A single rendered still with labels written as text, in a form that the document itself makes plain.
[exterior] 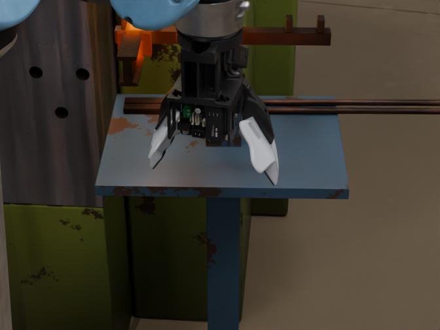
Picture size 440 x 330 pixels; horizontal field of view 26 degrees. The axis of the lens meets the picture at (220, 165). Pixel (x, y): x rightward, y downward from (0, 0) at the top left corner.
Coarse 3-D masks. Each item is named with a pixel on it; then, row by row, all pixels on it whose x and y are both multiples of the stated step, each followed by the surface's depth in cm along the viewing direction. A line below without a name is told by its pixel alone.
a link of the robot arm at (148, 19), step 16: (96, 0) 89; (112, 0) 85; (128, 0) 85; (144, 0) 84; (160, 0) 83; (176, 0) 84; (192, 0) 86; (128, 16) 86; (144, 16) 85; (160, 16) 84; (176, 16) 85
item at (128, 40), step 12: (120, 36) 132; (132, 36) 130; (144, 36) 132; (120, 48) 127; (132, 48) 127; (144, 48) 133; (120, 60) 125; (132, 60) 125; (132, 72) 127; (120, 84) 127; (132, 84) 127
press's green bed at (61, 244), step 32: (32, 224) 192; (64, 224) 191; (96, 224) 190; (128, 224) 219; (32, 256) 196; (64, 256) 195; (96, 256) 195; (128, 256) 221; (32, 288) 201; (64, 288) 200; (96, 288) 199; (128, 288) 223; (32, 320) 206; (64, 320) 205; (96, 320) 204; (128, 320) 225
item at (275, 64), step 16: (256, 0) 230; (272, 0) 230; (288, 0) 229; (256, 16) 232; (272, 16) 232; (256, 48) 237; (272, 48) 237; (288, 48) 236; (256, 64) 239; (272, 64) 239; (288, 64) 239; (256, 80) 242; (272, 80) 241; (288, 80) 241; (256, 208) 263; (272, 208) 263
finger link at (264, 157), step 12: (252, 120) 108; (240, 132) 109; (252, 132) 108; (252, 144) 107; (264, 144) 109; (252, 156) 106; (264, 156) 108; (276, 156) 110; (264, 168) 107; (276, 168) 110; (276, 180) 111
